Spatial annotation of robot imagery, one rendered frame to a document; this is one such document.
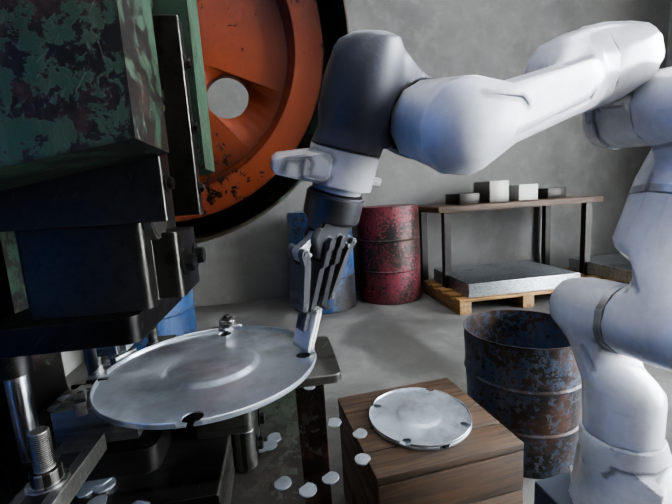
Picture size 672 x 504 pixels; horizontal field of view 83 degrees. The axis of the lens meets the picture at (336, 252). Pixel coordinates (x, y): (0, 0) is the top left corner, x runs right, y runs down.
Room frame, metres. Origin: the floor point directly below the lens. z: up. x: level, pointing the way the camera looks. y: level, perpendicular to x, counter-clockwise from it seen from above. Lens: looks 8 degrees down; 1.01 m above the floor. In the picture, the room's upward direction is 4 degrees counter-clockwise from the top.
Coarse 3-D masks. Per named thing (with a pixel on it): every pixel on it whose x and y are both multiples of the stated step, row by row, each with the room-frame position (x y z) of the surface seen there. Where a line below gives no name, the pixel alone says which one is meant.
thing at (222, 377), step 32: (160, 352) 0.56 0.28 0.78; (192, 352) 0.54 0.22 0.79; (224, 352) 0.53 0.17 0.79; (256, 352) 0.54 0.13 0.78; (288, 352) 0.53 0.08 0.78; (96, 384) 0.46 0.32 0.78; (128, 384) 0.46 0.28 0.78; (160, 384) 0.45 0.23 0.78; (192, 384) 0.44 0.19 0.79; (224, 384) 0.44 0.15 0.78; (256, 384) 0.44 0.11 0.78; (288, 384) 0.43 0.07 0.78; (128, 416) 0.38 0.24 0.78; (160, 416) 0.38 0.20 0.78; (224, 416) 0.37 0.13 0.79
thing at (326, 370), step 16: (320, 336) 0.59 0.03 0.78; (320, 352) 0.53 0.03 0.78; (320, 368) 0.48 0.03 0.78; (336, 368) 0.47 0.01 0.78; (304, 384) 0.45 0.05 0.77; (320, 384) 0.45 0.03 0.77; (192, 416) 0.45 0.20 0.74; (240, 416) 0.46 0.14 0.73; (256, 416) 0.51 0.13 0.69; (192, 432) 0.45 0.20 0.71; (208, 432) 0.45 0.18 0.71; (224, 432) 0.45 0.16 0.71; (240, 432) 0.46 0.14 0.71; (256, 432) 0.49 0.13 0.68; (240, 448) 0.46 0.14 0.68; (256, 448) 0.47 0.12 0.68; (240, 464) 0.46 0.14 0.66; (256, 464) 0.47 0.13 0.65
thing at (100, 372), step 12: (108, 360) 0.55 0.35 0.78; (96, 372) 0.51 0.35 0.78; (72, 396) 0.44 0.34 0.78; (60, 408) 0.41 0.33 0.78; (72, 408) 0.41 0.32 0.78; (60, 420) 0.40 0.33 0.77; (72, 420) 0.41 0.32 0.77; (84, 420) 0.41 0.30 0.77; (96, 420) 0.41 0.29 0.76; (60, 432) 0.40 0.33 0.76; (72, 432) 0.41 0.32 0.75; (84, 432) 0.41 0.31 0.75; (96, 432) 0.41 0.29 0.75; (108, 432) 0.41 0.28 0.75; (120, 432) 0.41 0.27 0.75; (132, 432) 0.42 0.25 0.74; (60, 444) 0.40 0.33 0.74
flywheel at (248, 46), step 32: (224, 0) 0.87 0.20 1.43; (256, 0) 0.88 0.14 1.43; (288, 0) 0.85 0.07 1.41; (224, 32) 0.87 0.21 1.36; (256, 32) 0.88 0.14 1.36; (288, 32) 0.87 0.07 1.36; (320, 32) 0.86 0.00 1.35; (224, 64) 0.87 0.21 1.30; (256, 64) 0.88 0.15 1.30; (288, 64) 0.88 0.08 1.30; (320, 64) 0.86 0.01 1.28; (256, 96) 0.87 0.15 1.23; (288, 96) 0.85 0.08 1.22; (224, 128) 0.86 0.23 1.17; (256, 128) 0.87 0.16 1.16; (288, 128) 0.85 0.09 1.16; (224, 160) 0.86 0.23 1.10; (256, 160) 0.84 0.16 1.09; (224, 192) 0.83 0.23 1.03; (256, 192) 0.87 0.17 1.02
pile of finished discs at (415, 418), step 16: (384, 400) 1.11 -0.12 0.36; (400, 400) 1.10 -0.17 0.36; (416, 400) 1.10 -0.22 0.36; (432, 400) 1.09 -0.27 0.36; (448, 400) 1.08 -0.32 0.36; (384, 416) 1.02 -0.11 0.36; (400, 416) 1.01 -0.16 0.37; (416, 416) 1.00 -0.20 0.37; (432, 416) 1.00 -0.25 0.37; (448, 416) 1.00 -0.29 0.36; (464, 416) 1.00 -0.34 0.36; (384, 432) 0.95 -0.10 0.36; (400, 432) 0.94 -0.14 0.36; (416, 432) 0.94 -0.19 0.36; (432, 432) 0.93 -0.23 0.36; (448, 432) 0.93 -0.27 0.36; (464, 432) 0.93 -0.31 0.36; (416, 448) 0.88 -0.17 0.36; (432, 448) 0.88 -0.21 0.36
